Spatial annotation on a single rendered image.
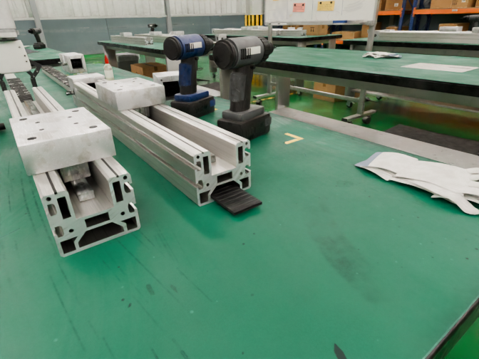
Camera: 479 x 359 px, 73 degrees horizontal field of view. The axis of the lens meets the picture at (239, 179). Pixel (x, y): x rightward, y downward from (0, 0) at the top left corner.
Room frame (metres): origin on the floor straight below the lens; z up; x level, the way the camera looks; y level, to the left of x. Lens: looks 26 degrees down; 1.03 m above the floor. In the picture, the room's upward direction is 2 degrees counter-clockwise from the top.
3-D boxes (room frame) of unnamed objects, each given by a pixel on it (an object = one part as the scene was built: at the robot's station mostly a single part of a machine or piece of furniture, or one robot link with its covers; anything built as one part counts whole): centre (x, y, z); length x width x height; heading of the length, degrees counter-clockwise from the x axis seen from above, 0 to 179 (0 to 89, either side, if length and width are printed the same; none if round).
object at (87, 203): (0.67, 0.41, 0.82); 0.80 x 0.10 x 0.09; 35
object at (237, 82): (0.77, -0.03, 0.89); 0.20 x 0.08 x 0.22; 141
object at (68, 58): (1.98, 0.94, 0.83); 0.11 x 0.10 x 0.10; 123
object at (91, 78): (1.13, 0.52, 0.83); 0.12 x 0.09 x 0.10; 125
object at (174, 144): (0.78, 0.25, 0.82); 0.80 x 0.10 x 0.09; 35
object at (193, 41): (0.98, 0.11, 0.89); 0.20 x 0.08 x 0.22; 147
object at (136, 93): (0.78, 0.25, 0.87); 0.16 x 0.11 x 0.07; 35
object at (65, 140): (0.46, 0.26, 0.87); 0.16 x 0.11 x 0.07; 35
